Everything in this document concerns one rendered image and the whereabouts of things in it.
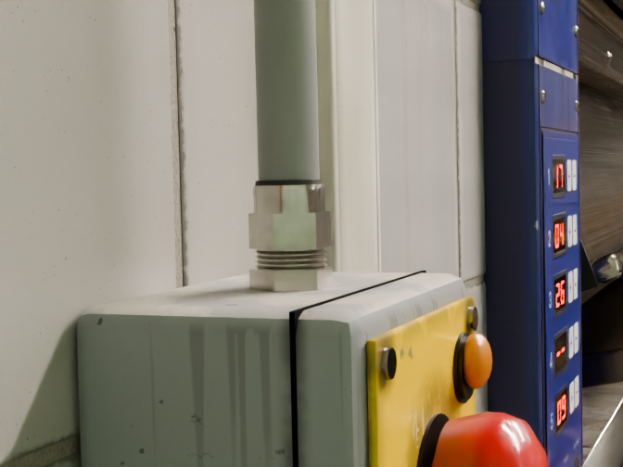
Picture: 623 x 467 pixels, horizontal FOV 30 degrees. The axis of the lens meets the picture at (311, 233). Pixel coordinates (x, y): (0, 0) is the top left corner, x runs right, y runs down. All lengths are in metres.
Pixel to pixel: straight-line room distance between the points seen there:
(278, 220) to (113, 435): 0.07
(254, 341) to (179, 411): 0.02
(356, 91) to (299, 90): 0.11
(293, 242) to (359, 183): 0.12
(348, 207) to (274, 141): 0.10
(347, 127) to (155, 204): 0.11
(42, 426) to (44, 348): 0.02
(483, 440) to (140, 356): 0.08
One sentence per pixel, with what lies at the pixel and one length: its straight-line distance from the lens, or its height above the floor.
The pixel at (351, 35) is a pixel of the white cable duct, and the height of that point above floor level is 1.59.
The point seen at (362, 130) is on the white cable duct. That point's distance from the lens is 0.40.
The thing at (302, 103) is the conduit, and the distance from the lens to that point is 0.29.
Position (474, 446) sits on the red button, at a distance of 0.27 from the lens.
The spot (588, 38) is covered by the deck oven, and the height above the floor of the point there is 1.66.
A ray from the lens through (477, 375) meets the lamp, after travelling 0.31.
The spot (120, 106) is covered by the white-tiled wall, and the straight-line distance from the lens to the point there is 0.29.
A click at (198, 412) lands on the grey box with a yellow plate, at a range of 0.26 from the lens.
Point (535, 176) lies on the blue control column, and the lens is 0.65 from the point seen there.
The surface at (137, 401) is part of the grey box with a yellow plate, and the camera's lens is 0.26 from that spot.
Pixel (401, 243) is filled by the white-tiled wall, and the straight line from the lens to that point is 0.51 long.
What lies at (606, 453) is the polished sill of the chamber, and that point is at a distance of 1.51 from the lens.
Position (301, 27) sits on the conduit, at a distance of 0.29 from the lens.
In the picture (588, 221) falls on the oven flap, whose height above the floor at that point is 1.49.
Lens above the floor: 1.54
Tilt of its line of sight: 3 degrees down
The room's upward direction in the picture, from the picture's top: 1 degrees counter-clockwise
